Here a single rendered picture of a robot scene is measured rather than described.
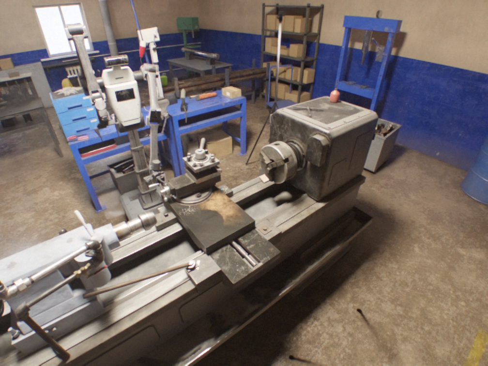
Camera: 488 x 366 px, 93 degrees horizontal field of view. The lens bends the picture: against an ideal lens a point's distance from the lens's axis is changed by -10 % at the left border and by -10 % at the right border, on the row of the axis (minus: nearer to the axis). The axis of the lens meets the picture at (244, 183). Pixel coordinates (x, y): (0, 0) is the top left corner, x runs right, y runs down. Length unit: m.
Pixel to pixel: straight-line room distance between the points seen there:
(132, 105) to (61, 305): 1.48
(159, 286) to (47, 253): 0.50
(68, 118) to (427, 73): 4.69
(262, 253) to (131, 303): 0.66
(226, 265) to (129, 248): 0.56
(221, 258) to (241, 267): 0.11
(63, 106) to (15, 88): 2.26
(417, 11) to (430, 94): 1.19
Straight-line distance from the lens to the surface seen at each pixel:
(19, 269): 1.24
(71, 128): 3.03
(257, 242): 1.39
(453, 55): 4.61
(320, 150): 1.49
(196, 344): 1.64
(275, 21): 5.90
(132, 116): 2.23
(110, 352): 1.43
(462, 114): 4.66
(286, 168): 1.50
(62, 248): 1.21
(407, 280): 2.68
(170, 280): 1.34
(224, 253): 1.34
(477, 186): 4.13
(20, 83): 5.14
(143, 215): 1.24
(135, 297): 1.34
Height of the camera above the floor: 1.92
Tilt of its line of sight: 36 degrees down
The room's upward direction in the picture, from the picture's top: straight up
